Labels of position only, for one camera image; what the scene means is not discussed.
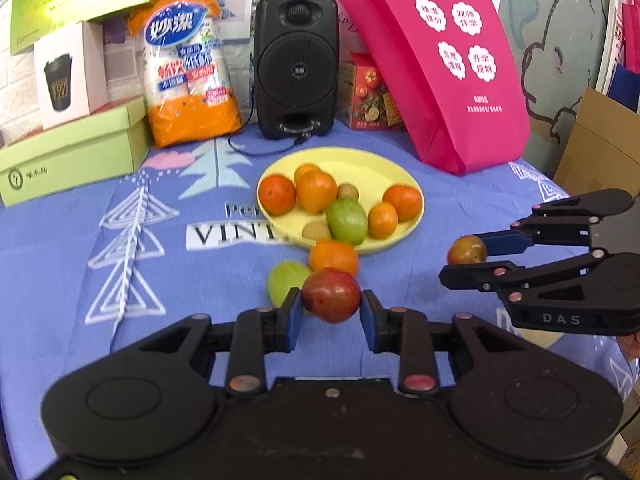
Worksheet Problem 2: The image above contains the red plum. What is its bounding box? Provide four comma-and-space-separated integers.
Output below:
301, 268, 362, 324
446, 235, 488, 266

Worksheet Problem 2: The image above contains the yellow plate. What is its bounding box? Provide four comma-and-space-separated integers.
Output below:
256, 146, 426, 255

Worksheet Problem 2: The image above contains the pink tote bag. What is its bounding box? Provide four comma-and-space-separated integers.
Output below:
331, 0, 532, 176

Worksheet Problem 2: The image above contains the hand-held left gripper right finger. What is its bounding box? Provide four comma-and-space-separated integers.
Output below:
361, 289, 533, 397

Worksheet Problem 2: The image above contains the green mango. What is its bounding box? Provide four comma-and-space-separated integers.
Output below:
267, 260, 313, 307
325, 197, 369, 246

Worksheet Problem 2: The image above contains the calendar wall poster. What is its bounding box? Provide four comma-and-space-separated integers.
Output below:
210, 0, 252, 42

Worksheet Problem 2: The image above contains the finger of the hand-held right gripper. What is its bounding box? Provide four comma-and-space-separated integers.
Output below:
439, 250, 621, 307
482, 188, 635, 257

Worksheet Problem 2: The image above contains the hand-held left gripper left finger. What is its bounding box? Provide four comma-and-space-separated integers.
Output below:
125, 290, 305, 401

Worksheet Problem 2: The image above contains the black speaker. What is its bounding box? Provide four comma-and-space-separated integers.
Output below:
253, 0, 341, 140

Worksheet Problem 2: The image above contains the brown cardboard box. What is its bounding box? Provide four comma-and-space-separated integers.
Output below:
552, 87, 640, 201

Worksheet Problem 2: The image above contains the white cup box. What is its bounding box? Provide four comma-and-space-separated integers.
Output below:
34, 21, 108, 132

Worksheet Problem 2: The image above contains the orange paper cup pack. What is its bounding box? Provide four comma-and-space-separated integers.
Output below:
127, 0, 243, 149

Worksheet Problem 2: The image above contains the black speaker cable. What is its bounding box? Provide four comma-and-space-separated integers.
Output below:
228, 110, 314, 157

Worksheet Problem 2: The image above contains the person's right hand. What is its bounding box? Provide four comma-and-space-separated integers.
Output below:
617, 332, 640, 361

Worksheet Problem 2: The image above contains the dark blue bag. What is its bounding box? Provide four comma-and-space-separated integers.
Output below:
607, 62, 640, 111

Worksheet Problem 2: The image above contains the pink hanging bag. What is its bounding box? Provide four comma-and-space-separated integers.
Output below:
620, 0, 640, 71

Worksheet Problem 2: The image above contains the light green shoe box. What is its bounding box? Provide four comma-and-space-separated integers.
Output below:
0, 97, 153, 208

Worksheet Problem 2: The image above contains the red cracker box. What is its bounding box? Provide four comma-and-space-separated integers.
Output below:
337, 51, 406, 132

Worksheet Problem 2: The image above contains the blue printed tablecloth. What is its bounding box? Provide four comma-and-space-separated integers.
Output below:
0, 120, 640, 480

